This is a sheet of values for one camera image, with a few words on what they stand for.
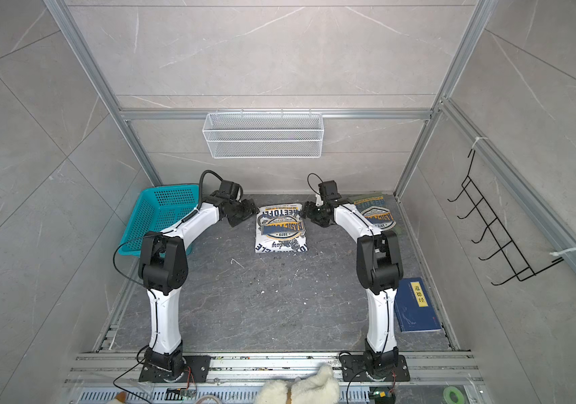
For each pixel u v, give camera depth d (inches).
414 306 34.0
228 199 31.3
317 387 24.8
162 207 44.9
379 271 21.4
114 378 28.9
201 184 30.5
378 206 43.5
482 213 28.2
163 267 21.8
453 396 27.5
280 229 39.7
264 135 39.7
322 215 33.5
